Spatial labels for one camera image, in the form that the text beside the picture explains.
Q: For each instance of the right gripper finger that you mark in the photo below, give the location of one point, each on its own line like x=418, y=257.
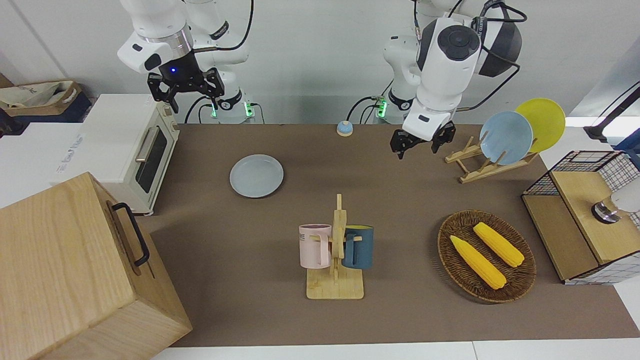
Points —
x=216, y=96
x=174, y=106

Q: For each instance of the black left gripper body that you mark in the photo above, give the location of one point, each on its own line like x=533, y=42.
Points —
x=446, y=131

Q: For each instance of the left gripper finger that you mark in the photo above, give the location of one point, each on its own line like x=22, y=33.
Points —
x=437, y=147
x=400, y=152

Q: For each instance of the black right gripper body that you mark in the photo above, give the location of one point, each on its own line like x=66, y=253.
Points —
x=162, y=85

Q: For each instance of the gray plate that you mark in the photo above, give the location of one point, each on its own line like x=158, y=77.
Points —
x=256, y=176

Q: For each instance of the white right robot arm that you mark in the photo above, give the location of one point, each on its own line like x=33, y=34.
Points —
x=150, y=30

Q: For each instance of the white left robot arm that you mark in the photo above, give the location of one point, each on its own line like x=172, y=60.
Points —
x=445, y=60

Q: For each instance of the wooden plate rack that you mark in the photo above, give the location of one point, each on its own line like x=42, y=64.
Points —
x=480, y=175

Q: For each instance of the light blue plate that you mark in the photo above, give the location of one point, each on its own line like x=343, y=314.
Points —
x=505, y=137

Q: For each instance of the yellow plate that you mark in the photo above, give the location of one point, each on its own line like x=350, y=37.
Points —
x=547, y=122

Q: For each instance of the blue service bell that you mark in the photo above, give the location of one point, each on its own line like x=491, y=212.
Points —
x=344, y=130

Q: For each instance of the white toaster oven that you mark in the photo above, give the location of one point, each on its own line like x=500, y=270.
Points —
x=115, y=130

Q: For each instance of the brown cardboard box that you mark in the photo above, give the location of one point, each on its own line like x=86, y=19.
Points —
x=72, y=97

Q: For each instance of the dark blue crate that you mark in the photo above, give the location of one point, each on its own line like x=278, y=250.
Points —
x=75, y=115

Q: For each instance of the dark blue mug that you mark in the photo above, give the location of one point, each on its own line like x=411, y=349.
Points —
x=361, y=250

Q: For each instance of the yellow corn cob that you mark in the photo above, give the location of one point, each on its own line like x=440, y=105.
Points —
x=477, y=262
x=498, y=244

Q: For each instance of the round wicker basket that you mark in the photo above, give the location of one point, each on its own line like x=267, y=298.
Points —
x=450, y=265

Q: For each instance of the white cloth bag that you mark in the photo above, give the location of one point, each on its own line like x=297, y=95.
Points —
x=35, y=92

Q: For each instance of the pink mug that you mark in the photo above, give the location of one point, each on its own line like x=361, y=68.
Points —
x=312, y=247

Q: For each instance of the wooden mug rack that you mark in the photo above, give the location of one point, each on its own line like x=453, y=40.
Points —
x=335, y=287

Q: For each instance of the brown table mat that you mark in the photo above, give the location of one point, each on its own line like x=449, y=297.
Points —
x=400, y=310

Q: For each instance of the white silver cylinder fixture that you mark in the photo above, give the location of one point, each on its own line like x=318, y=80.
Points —
x=627, y=197

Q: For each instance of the wooden drawer cabinet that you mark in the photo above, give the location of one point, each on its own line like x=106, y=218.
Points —
x=60, y=275

